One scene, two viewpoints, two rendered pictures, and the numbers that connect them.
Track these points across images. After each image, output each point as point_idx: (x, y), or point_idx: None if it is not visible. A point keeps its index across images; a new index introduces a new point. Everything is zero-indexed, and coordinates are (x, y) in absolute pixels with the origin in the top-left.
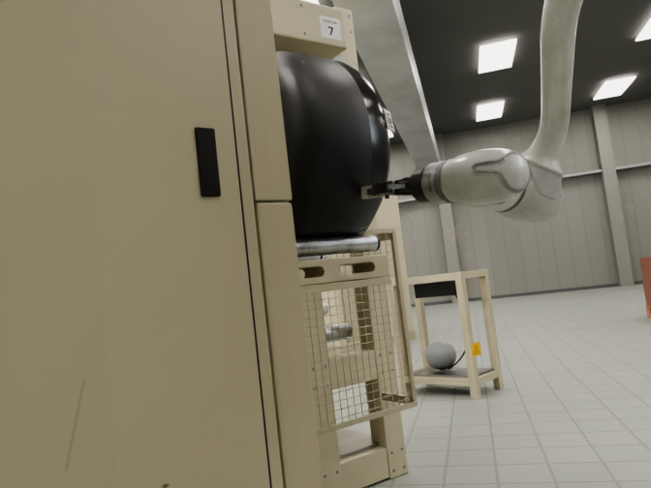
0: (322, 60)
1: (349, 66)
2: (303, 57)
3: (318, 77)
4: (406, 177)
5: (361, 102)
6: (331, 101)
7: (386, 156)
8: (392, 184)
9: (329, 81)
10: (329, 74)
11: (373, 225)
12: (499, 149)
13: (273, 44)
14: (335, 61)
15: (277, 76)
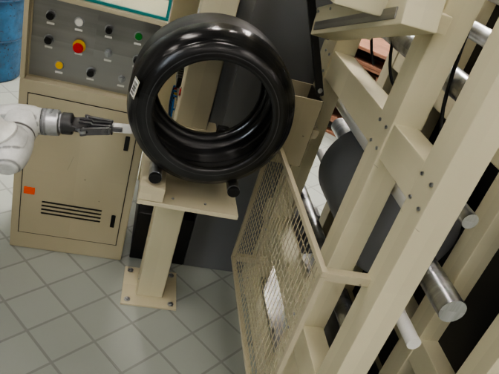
0: (170, 27)
1: (166, 36)
2: (169, 23)
3: (147, 41)
4: (81, 117)
5: (135, 66)
6: (136, 59)
7: (128, 111)
8: (86, 118)
9: (145, 46)
10: (151, 40)
11: (382, 275)
12: (4, 104)
13: (22, 32)
14: (175, 30)
15: (21, 41)
